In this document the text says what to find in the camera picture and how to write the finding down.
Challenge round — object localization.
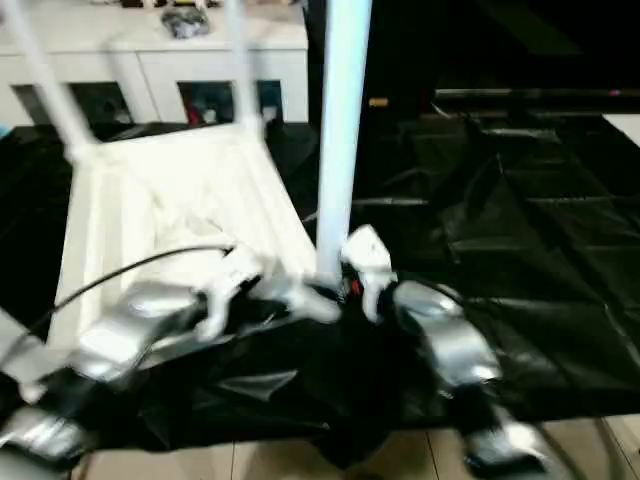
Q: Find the white cabinet with glass doors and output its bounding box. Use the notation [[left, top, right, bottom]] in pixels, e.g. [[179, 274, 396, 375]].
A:
[[0, 0, 311, 127]]

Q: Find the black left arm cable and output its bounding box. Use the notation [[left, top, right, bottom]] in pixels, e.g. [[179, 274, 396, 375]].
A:
[[30, 244, 237, 333]]

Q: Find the white flat board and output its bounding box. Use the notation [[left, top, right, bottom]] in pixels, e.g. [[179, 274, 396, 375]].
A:
[[603, 112, 640, 149]]

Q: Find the black bench with silver rail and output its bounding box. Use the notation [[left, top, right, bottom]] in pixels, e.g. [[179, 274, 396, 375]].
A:
[[432, 86, 640, 123]]

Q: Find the black plastic mat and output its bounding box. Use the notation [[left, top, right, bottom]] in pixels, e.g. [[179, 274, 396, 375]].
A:
[[0, 108, 640, 469]]

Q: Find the white plastic table top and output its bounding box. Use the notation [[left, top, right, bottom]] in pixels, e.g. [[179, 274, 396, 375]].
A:
[[44, 118, 343, 353]]

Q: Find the dark crumpled bundle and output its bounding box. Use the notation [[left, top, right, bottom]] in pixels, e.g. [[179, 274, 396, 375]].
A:
[[160, 6, 212, 40]]

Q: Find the white plastic table leg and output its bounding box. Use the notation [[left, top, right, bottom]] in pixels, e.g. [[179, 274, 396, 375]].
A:
[[314, 0, 375, 283], [224, 0, 265, 137], [0, 0, 99, 159], [0, 304, 47, 403]]

